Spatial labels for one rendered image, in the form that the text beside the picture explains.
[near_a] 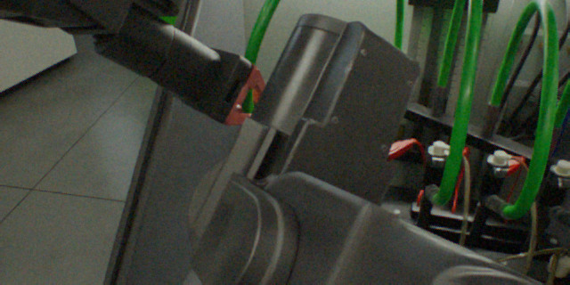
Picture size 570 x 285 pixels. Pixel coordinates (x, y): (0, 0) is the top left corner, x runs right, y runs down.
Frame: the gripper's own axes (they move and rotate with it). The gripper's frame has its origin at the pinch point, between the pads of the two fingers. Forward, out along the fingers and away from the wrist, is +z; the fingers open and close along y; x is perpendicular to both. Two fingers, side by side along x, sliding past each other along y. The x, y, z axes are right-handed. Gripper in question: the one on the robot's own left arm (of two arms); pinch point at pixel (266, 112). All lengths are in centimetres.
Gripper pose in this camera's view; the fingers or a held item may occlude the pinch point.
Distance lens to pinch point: 53.7
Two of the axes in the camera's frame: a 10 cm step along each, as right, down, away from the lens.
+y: -5.6, -2.5, 7.9
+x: -4.6, 8.9, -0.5
